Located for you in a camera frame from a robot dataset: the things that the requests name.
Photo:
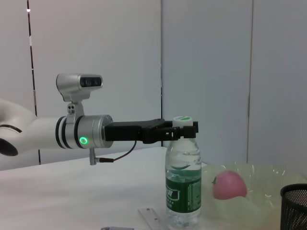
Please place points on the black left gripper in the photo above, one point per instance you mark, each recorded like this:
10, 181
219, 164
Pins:
129, 131

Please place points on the pink peach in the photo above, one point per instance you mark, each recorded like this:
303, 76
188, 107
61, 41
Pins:
230, 185

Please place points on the black mesh pen holder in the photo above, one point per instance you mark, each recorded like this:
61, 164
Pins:
295, 208

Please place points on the clear water bottle green label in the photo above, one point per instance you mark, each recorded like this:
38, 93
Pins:
183, 191

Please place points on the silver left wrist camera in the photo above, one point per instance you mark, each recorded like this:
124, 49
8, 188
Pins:
76, 85

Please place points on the clear plastic ruler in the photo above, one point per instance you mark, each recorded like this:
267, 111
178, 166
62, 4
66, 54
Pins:
151, 218

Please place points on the green glass fruit plate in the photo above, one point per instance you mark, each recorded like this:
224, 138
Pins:
263, 182

